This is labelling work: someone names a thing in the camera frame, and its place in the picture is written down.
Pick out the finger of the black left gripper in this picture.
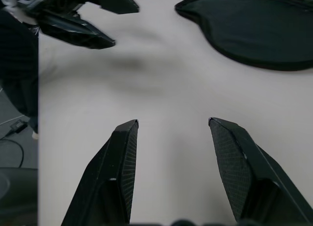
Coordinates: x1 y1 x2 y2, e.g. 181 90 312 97
38 14 116 50
91 0 140 15

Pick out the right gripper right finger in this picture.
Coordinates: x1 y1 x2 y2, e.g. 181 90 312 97
208 116 313 226

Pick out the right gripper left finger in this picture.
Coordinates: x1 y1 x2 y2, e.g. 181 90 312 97
61 119 140 226

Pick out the red pad with black trim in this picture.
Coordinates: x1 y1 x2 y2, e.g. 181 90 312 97
174 0 313 71

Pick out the black fabric shape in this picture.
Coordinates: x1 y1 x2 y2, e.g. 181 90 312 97
0 9 39 140

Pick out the dark rounded base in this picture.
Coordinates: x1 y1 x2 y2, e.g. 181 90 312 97
0 166 39 226

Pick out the black power adapter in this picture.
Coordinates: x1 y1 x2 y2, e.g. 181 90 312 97
9 120 27 136

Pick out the black floor cable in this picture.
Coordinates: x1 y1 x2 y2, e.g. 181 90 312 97
0 132 25 168

